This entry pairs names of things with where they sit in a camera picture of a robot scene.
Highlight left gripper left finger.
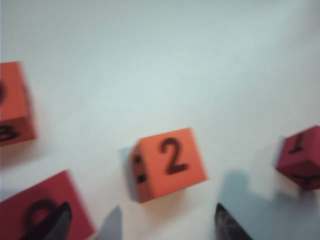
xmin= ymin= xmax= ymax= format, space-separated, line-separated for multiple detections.
xmin=23 ymin=201 xmax=73 ymax=240

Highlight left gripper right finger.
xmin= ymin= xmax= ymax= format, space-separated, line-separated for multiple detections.
xmin=214 ymin=202 xmax=253 ymax=240

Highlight pink block zero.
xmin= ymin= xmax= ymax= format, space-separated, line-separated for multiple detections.
xmin=0 ymin=169 xmax=97 ymax=240

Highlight orange block Q two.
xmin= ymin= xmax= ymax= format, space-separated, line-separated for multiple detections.
xmin=129 ymin=127 xmax=210 ymax=204

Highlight pink block Y B four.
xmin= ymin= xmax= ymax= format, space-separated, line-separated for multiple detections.
xmin=274 ymin=124 xmax=320 ymax=192

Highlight orange block eight U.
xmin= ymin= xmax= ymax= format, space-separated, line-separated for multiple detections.
xmin=0 ymin=61 xmax=38 ymax=148

